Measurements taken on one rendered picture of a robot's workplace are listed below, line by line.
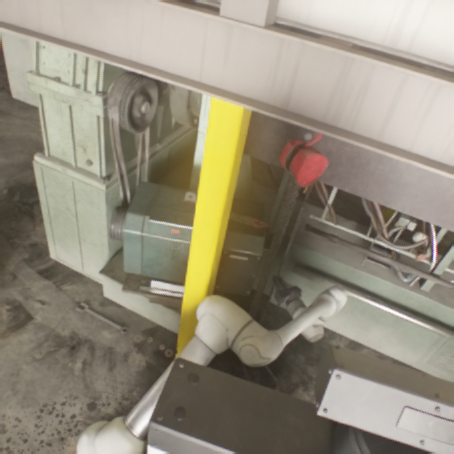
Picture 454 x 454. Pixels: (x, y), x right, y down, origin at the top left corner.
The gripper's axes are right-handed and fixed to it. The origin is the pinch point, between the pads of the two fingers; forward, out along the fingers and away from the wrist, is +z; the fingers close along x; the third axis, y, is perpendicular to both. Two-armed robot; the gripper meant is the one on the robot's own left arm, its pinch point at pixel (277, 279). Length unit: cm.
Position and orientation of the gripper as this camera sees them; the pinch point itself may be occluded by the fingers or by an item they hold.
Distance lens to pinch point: 201.1
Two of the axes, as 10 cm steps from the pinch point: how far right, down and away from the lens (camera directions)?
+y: -1.6, 7.6, 6.3
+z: -4.0, -6.3, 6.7
